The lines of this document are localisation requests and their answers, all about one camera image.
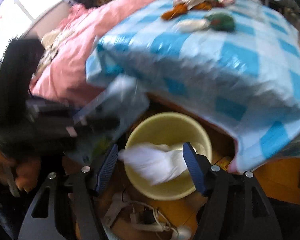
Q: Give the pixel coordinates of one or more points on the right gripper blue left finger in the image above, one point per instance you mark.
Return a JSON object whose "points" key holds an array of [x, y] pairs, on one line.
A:
{"points": [[104, 168]]}

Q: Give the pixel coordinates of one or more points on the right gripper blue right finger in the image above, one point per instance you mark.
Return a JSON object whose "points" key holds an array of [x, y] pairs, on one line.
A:
{"points": [[198, 167]]}

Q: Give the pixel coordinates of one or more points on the white tissue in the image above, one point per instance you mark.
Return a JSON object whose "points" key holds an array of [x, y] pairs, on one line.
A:
{"points": [[155, 163]]}

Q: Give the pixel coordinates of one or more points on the green Christmas wrapper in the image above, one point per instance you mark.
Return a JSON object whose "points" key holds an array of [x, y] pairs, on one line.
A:
{"points": [[221, 22]]}

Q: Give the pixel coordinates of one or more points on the orange peel strip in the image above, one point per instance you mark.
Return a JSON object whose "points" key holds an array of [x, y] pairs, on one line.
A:
{"points": [[177, 11]]}

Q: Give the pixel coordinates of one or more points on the pink duvet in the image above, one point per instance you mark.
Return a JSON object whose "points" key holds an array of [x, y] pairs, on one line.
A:
{"points": [[64, 79]]}

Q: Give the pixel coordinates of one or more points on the blue checkered plastic tablecloth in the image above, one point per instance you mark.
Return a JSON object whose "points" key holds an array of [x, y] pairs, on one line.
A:
{"points": [[246, 82]]}

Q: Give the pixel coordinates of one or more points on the window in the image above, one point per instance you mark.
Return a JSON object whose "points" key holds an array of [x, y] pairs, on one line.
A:
{"points": [[16, 16]]}

